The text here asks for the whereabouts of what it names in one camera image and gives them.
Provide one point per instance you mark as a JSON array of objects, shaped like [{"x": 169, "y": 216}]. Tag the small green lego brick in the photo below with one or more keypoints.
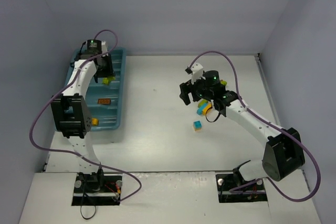
[{"x": 223, "y": 82}]

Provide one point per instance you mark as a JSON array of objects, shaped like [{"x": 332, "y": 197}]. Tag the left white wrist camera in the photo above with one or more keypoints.
[{"x": 104, "y": 47}]

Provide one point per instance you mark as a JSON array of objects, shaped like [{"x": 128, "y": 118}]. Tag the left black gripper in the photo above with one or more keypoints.
[{"x": 105, "y": 67}]

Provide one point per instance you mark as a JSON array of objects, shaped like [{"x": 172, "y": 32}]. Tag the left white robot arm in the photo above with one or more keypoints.
[{"x": 71, "y": 114}]

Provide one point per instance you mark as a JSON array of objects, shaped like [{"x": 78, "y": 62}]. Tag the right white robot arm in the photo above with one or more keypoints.
[{"x": 282, "y": 153}]

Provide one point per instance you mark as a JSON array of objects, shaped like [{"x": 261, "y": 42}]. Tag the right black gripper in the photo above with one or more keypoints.
[{"x": 189, "y": 88}]

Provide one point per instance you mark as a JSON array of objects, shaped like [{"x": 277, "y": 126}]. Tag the yellow striped lego piece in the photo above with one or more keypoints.
[{"x": 95, "y": 122}]

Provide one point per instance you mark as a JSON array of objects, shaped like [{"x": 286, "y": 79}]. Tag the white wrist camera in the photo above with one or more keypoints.
[
  {"x": 196, "y": 71},
  {"x": 104, "y": 47}
]

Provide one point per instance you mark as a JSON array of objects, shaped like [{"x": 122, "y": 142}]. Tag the blue yellow lego cube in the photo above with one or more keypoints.
[{"x": 197, "y": 125}]

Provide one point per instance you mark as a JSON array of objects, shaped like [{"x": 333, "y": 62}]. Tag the teal plastic compartment tray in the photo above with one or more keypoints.
[{"x": 109, "y": 116}]

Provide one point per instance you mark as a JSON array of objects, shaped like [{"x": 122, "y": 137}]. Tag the green blue yellow lego stack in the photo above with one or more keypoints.
[{"x": 204, "y": 106}]

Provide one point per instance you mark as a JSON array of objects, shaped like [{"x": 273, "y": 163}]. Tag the orange brown lego brick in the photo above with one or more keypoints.
[{"x": 104, "y": 101}]

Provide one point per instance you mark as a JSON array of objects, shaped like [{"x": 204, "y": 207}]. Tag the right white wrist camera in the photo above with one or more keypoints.
[{"x": 196, "y": 71}]

